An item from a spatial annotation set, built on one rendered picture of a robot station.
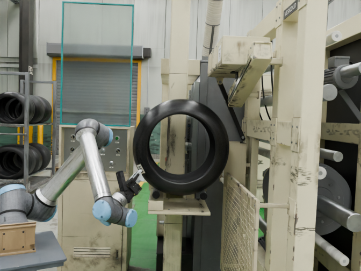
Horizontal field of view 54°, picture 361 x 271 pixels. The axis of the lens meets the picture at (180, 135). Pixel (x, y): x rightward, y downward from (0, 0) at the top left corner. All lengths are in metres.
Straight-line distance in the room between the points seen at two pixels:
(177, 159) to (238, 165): 0.42
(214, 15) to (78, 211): 1.85
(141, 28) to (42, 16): 3.16
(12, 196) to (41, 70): 10.16
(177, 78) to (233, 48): 0.68
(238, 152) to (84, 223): 1.35
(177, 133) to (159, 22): 9.40
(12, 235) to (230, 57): 1.47
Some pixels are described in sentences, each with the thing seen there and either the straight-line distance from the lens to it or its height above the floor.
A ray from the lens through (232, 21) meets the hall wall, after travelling 11.73.
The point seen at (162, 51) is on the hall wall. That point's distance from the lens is 11.42.
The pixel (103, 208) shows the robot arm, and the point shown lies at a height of 0.93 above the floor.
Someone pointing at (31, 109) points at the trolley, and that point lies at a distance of 5.67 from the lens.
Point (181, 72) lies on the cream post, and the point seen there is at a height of 1.66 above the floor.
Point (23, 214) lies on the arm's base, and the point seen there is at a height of 0.79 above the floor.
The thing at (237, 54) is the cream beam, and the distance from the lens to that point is 1.88.
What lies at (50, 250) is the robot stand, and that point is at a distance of 2.19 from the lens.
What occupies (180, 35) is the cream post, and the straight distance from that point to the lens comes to 2.50.
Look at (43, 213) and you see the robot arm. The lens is 2.34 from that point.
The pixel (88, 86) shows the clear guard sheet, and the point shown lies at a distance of 2.90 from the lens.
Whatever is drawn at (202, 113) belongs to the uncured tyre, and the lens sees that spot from 2.06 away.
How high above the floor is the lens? 1.36
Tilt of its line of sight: 3 degrees down
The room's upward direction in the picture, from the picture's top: 2 degrees clockwise
